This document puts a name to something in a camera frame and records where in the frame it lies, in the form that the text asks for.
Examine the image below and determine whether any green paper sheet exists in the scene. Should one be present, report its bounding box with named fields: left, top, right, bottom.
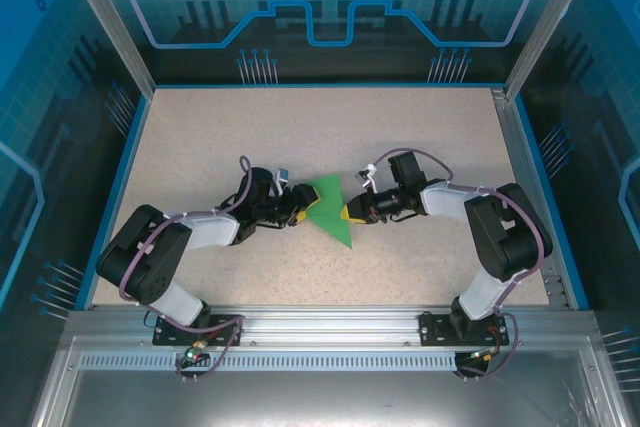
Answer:
left=304, top=173, right=355, bottom=251

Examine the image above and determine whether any metal tray panel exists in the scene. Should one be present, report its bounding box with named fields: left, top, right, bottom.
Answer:
left=29, top=336, right=634, bottom=427

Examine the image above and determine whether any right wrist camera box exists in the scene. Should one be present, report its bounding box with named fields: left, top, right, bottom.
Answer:
left=353, top=161, right=379, bottom=193

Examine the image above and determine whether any aluminium mounting rail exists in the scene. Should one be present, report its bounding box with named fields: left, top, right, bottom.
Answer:
left=64, top=304, right=601, bottom=348

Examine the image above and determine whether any blue table border frame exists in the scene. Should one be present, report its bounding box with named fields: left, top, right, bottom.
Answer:
left=73, top=80, right=592, bottom=312

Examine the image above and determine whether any aluminium side rail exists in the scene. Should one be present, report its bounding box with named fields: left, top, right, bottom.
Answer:
left=492, top=88, right=574, bottom=309

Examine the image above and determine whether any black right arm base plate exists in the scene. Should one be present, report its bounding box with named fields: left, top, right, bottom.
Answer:
left=418, top=310, right=511, bottom=347

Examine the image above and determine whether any slotted metal cable duct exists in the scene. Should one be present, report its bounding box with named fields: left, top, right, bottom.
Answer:
left=77, top=352, right=479, bottom=373

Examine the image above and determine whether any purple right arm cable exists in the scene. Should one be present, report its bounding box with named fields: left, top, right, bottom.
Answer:
left=374, top=148, right=547, bottom=383

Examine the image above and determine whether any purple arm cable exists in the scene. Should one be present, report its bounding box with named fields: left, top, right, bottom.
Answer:
left=118, top=155, right=251, bottom=383
left=374, top=148, right=547, bottom=383

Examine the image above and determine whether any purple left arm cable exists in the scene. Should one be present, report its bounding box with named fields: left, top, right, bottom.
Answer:
left=118, top=155, right=251, bottom=383

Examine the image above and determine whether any cable connector with green light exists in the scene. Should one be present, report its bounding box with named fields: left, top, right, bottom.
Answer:
left=467, top=345, right=503, bottom=364
left=180, top=340, right=210, bottom=367

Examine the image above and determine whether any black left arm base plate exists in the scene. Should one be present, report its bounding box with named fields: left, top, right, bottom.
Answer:
left=152, top=313, right=245, bottom=347

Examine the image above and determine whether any aluminium frame post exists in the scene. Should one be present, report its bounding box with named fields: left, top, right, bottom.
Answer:
left=55, top=0, right=157, bottom=98
left=503, top=0, right=602, bottom=101

